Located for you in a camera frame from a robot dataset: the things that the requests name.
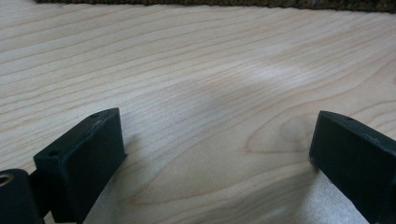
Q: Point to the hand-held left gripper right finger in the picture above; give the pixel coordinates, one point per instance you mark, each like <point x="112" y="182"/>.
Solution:
<point x="358" y="161"/>

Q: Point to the brown wicker basket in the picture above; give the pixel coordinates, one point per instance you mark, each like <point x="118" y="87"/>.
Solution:
<point x="218" y="2"/>

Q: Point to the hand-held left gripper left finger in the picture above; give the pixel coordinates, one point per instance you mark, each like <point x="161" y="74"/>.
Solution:
<point x="84" y="168"/>

